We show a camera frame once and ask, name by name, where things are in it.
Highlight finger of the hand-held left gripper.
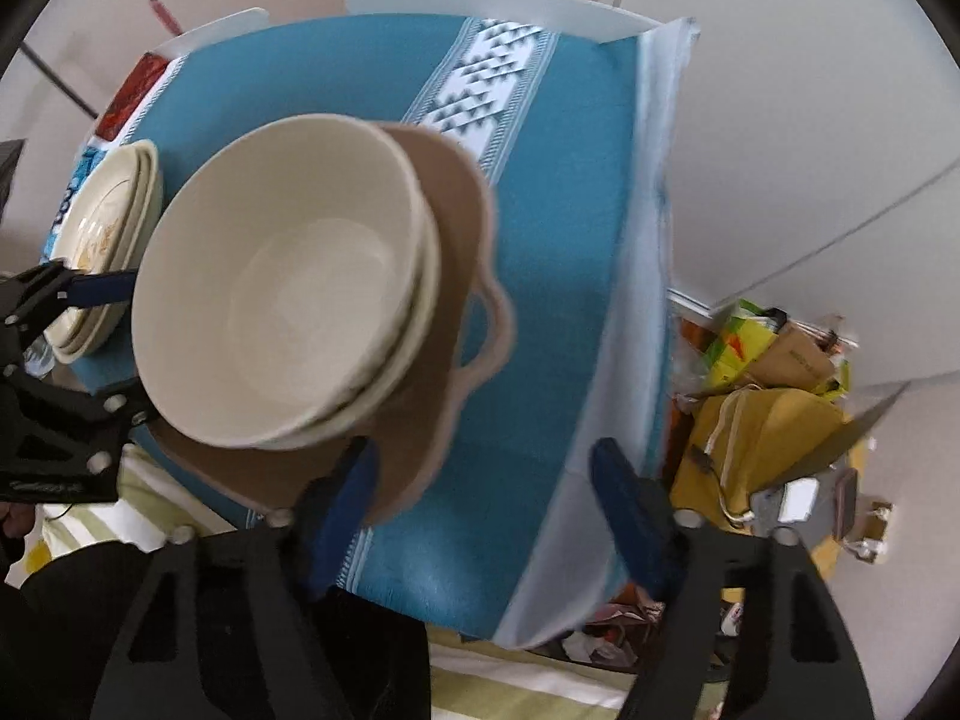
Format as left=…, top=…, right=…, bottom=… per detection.
left=0, top=364, right=156, bottom=432
left=0, top=259, right=141, bottom=332

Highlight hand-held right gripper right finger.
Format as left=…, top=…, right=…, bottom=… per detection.
left=589, top=437, right=878, bottom=720

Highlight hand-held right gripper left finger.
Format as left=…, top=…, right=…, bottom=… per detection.
left=90, top=435, right=381, bottom=720

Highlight cartoon printed plate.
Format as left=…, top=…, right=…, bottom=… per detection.
left=43, top=140, right=146, bottom=347

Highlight cream plate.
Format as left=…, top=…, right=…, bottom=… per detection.
left=56, top=146, right=165, bottom=363

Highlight large white plate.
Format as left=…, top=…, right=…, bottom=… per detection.
left=46, top=142, right=157, bottom=355

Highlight cream bowl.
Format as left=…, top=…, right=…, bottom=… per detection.
left=131, top=114, right=431, bottom=452

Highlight white bowl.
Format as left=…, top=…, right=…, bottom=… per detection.
left=259, top=187, right=446, bottom=452

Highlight brown bowl with handles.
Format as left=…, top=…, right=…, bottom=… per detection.
left=154, top=120, right=519, bottom=530

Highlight person's left forearm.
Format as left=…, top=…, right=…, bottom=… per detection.
left=0, top=532, right=162, bottom=720

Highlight blue white packet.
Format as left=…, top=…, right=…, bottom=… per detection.
left=41, top=148, right=103, bottom=260

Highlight crumpled plastic wrappers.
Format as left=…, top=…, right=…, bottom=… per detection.
left=559, top=600, right=669, bottom=669

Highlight grey pouch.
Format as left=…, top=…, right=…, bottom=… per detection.
left=749, top=465, right=864, bottom=545

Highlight yellow cloth bag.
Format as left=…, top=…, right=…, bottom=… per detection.
left=667, top=382, right=872, bottom=542

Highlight red packet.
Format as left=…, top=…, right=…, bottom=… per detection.
left=97, top=52, right=170, bottom=143

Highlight green yellow carton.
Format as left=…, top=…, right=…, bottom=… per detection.
left=704, top=298, right=789, bottom=392

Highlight black rod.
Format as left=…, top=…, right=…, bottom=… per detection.
left=18, top=40, right=99, bottom=120

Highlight cardboard box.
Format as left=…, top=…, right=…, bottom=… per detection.
left=742, top=319, right=838, bottom=395

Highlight pink pen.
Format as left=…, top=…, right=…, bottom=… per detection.
left=147, top=0, right=185, bottom=38

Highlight white chair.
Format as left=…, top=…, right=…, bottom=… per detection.
left=160, top=7, right=272, bottom=62

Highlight blue patterned tablecloth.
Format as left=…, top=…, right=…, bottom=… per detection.
left=71, top=11, right=703, bottom=650

